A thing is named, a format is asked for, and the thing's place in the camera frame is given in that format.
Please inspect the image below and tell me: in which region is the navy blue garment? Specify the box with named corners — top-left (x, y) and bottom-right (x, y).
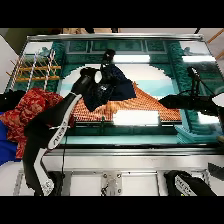
top-left (81, 63), bottom-right (138, 113)

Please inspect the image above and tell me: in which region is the red patterned garment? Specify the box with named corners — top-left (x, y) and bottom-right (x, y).
top-left (0, 87), bottom-right (76, 160)

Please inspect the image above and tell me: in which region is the black garment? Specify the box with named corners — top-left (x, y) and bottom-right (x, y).
top-left (0, 89), bottom-right (27, 114)

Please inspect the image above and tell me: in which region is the silver frame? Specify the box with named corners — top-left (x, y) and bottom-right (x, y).
top-left (4, 32), bottom-right (224, 197)

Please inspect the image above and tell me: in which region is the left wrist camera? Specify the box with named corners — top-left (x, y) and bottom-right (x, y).
top-left (101, 48), bottom-right (117, 67)

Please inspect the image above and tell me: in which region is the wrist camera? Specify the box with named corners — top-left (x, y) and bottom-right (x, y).
top-left (186, 66), bottom-right (203, 98)
top-left (101, 48), bottom-right (117, 67)

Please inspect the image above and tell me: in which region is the black cable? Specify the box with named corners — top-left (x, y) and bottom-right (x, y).
top-left (60, 130), bottom-right (68, 177)

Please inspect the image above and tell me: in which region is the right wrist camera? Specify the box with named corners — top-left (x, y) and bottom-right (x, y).
top-left (186, 66), bottom-right (203, 98)

